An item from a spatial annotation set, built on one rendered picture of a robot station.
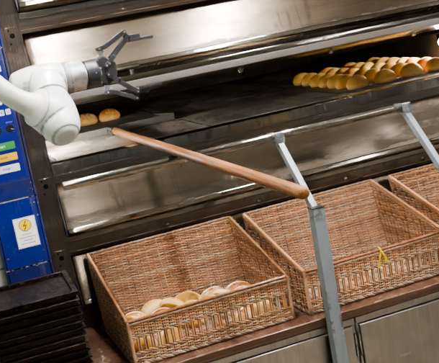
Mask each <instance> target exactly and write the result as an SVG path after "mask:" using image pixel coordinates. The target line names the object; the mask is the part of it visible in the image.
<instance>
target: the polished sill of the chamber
mask: <svg viewBox="0 0 439 363"><path fill-rule="evenodd" d="M435 87H439V74H438V75H435V76H429V77H426V78H422V79H416V80H413V81H407V82H404V83H400V84H394V85H391V86H385V87H381V88H377V89H372V90H368V91H362V92H359V93H356V94H350V95H346V96H343V97H337V98H334V99H328V100H324V101H321V102H315V103H311V104H306V105H302V106H298V107H292V108H289V109H283V110H280V111H276V112H270V113H267V114H264V115H258V116H254V117H249V118H245V119H241V120H236V121H232V122H226V123H222V124H219V125H213V126H210V127H204V128H200V129H197V130H191V131H188V132H184V133H178V134H175V135H169V136H166V137H162V138H156V139H155V140H159V141H162V142H164V143H169V144H171V145H175V146H178V147H181V146H184V145H190V144H193V143H199V142H202V141H206V140H211V139H215V138H221V137H224V136H228V135H233V134H237V133H242V132H245V131H249V130H254V129H258V128H262V127H268V126H271V125H277V124H280V123H283V122H289V121H292V120H298V119H302V118H305V117H311V116H315V115H320V114H324V113H327V112H333V111H336V110H339V109H345V108H349V107H354V106H358V105H361V104H367V103H370V102H376V101H379V100H383V99H388V98H392V97H398V96H401V95H405V94H411V93H414V92H417V91H423V90H426V89H432V88H435ZM158 151H159V150H157V149H154V148H151V147H149V146H146V145H143V144H140V143H134V144H130V145H124V146H121V147H118V148H112V149H108V150H105V151H99V152H95V153H90V154H86V155H82V156H76V157H73V158H67V159H64V160H60V161H54V162H51V163H50V165H51V169H52V173H53V176H56V175H59V174H65V173H68V172H72V171H78V170H81V169H87V168H90V167H94V166H99V165H103V164H106V163H112V162H115V161H121V160H125V159H128V158H134V157H137V156H143V155H146V154H149V153H155V152H158Z"/></svg>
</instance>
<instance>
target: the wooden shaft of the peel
mask: <svg viewBox="0 0 439 363"><path fill-rule="evenodd" d="M112 133H113V134H114V135H117V136H119V137H122V138H126V139H128V140H132V141H134V142H136V143H140V144H143V145H146V146H149V147H151V148H154V149H157V150H159V151H163V152H166V153H169V154H171V155H174V156H178V157H180V158H184V159H186V160H188V161H192V162H194V163H198V164H201V165H203V166H206V167H209V168H211V169H215V170H218V171H221V172H224V173H226V174H229V175H232V176H236V177H238V178H241V179H244V180H246V181H249V182H252V183H255V184H259V185H261V186H263V187H267V188H269V189H273V190H276V191H278V192H281V193H284V194H287V195H290V196H292V197H296V198H298V199H301V200H305V199H306V198H308V197H309V189H308V188H307V187H305V186H302V185H300V184H296V183H293V182H290V181H287V180H284V179H280V178H277V177H274V176H270V175H268V174H264V173H261V172H258V171H254V170H252V169H247V168H245V167H242V166H238V165H235V164H233V163H229V162H226V161H222V160H219V159H217V158H212V157H210V156H206V155H204V154H200V153H197V152H194V151H190V150H187V149H185V148H181V147H178V146H175V145H171V144H169V143H164V142H162V141H159V140H155V139H152V138H149V137H146V136H143V135H139V134H137V133H132V132H130V131H127V130H123V129H120V128H118V127H114V128H113V129H112Z"/></svg>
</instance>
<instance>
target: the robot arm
mask: <svg viewBox="0 0 439 363"><path fill-rule="evenodd" d="M121 37H123V38H122V40H121V41H120V42H119V44H118V45H117V47H116V48H115V49H114V50H113V51H112V53H111V54H110V55H109V56H108V57H105V56H103V53H104V52H105V49H107V48H108V47H109V46H110V45H112V44H113V43H114V42H116V41H117V40H118V39H120V38H121ZM149 38H153V35H148V36H144V37H140V34H134V35H128V34H127V33H126V30H121V31H119V32H118V33H117V34H116V35H115V36H114V37H112V38H111V39H110V40H108V41H107V42H105V43H104V44H103V45H101V46H99V47H96V51H97V53H98V55H99V57H98V58H95V59H91V60H84V61H82V62H81V60H79V59H78V60H71V61H67V62H62V63H41V64H37V65H33V66H29V67H26V68H23V69H20V70H18V71H16V72H14V73H13V74H11V75H10V77H9V81H7V80H6V79H4V78H3V77H2V76H0V102H2V103H3V104H5V105H6V106H8V107H10V108H11V109H13V110H15V111H17V112H18V113H20V114H22V115H23V116H24V120H25V122H26V123H27V124H28V125H29V126H31V127H33V128H34V129H35V130H36V131H38V133H39V134H41V135H43V136H44V137H45V139H46V140H48V141H49V142H51V143H52V144H54V145H59V146H62V145H68V144H70V143H72V142H73V141H74V140H75V139H76V137H77V135H78V134H79V132H80V128H81V122H80V117H79V114H78V110H77V109H76V106H75V104H74V102H73V100H72V98H71V96H70V95H69V94H72V93H76V92H79V91H83V90H86V89H87V87H91V86H98V85H102V84H103V85H105V91H104V93H105V94H116V95H119V96H122V97H127V98H130V99H134V100H138V99H139V95H140V93H143V92H146V91H150V87H152V86H158V85H162V82H155V83H151V84H146V85H142V86H137V88H135V87H134V86H132V85H130V84H128V83H127V82H125V81H123V80H122V79H120V78H118V77H117V74H118V73H117V69H116V63H115V62H114V59H115V58H116V56H117V54H118V53H119V52H120V50H121V49H122V48H123V47H124V46H125V44H126V43H127V42H134V41H138V40H144V39H149ZM112 81H114V82H117V83H118V84H120V85H122V86H123V87H125V88H127V89H129V90H130V91H133V92H134V95H133V94H128V93H125V92H122V91H117V90H113V88H112V87H110V86H109V84H111V82H112Z"/></svg>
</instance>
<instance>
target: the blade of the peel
mask: <svg viewBox="0 0 439 363"><path fill-rule="evenodd" d="M174 119H175V117H174V113H157V114H151V113H150V114H146V115H140V116H137V117H131V118H127V119H123V120H118V121H114V122H108V123H104V124H100V125H95V126H91V127H85V128H81V129H80V132H79V134H78V135H77V137H76V139H75V140H74V141H73V142H76V141H80V140H85V139H89V138H95V137H99V136H102V135H108V134H107V129H106V126H108V125H116V126H119V128H120V129H123V130H130V129H134V128H137V127H143V126H147V125H153V124H156V123H159V122H165V121H169V120H174ZM45 142H46V146H47V148H50V147H54V146H56V145H54V144H52V143H51V142H49V141H48V140H46V139H45Z"/></svg>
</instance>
